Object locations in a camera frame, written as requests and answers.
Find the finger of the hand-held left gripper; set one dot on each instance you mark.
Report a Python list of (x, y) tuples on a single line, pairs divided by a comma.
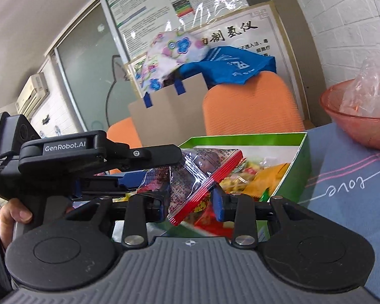
[(131, 180), (145, 156)]

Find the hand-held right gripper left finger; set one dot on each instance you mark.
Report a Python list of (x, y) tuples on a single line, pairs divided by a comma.
[(155, 209)]

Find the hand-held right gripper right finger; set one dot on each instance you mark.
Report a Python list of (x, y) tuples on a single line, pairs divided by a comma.
[(220, 205)]

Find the red zip snack bag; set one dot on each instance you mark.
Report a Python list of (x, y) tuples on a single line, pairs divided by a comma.
[(193, 177)]

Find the orange pastry packet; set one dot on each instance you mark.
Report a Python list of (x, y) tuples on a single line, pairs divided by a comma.
[(270, 175)]

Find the green gift box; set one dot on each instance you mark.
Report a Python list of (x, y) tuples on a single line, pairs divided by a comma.
[(299, 167)]

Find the person's left hand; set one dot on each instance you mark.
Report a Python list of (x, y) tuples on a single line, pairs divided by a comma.
[(14, 212)]

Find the red nut snack packet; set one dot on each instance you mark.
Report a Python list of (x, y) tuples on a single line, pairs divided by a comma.
[(205, 225)]

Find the orange chair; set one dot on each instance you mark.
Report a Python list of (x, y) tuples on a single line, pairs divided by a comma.
[(123, 136), (250, 104)]

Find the white air conditioner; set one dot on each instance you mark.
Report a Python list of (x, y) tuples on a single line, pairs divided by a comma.
[(31, 93)]

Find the floral cloth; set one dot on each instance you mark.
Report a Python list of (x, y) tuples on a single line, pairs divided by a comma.
[(167, 53)]

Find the blue bag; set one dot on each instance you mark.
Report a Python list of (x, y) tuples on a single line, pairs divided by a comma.
[(231, 65)]

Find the blue tablecloth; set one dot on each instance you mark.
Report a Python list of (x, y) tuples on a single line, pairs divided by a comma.
[(351, 190)]

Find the pink plastic bowl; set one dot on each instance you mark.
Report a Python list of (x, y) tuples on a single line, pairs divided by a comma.
[(357, 126)]

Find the clear plastic bag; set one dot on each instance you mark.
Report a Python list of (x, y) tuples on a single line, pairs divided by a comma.
[(370, 85)]

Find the wall poster with small text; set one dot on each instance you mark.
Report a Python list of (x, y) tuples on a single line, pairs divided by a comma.
[(139, 3)]

